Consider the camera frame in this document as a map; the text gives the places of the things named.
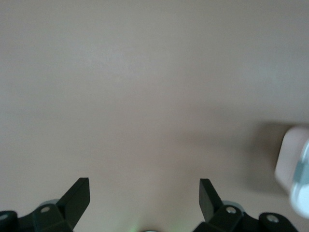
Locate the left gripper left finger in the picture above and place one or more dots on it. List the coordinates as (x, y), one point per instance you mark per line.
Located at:
(72, 203)

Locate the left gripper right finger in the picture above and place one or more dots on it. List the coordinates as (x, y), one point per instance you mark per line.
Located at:
(210, 203)

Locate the pink translucent plastic box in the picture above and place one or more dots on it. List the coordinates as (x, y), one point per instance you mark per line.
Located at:
(287, 157)

